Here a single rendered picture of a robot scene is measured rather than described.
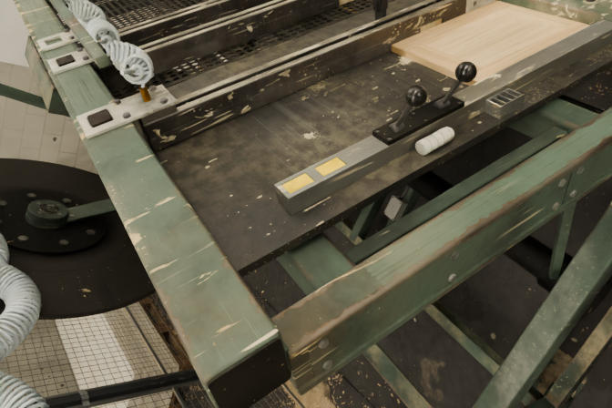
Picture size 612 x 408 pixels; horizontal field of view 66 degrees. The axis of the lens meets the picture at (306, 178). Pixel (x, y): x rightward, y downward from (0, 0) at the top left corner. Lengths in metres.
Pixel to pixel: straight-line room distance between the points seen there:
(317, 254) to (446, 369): 1.94
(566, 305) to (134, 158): 1.17
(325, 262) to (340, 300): 0.16
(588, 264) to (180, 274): 1.11
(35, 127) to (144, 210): 5.46
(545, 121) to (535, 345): 0.68
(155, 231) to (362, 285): 0.31
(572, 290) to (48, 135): 5.65
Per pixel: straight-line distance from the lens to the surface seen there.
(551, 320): 1.51
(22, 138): 6.21
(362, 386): 3.07
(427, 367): 2.74
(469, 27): 1.41
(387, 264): 0.66
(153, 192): 0.79
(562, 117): 1.14
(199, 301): 0.61
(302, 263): 0.79
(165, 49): 1.42
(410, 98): 0.82
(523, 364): 1.57
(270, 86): 1.13
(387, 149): 0.89
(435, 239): 0.70
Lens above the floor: 2.18
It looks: 41 degrees down
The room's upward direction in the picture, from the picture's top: 83 degrees counter-clockwise
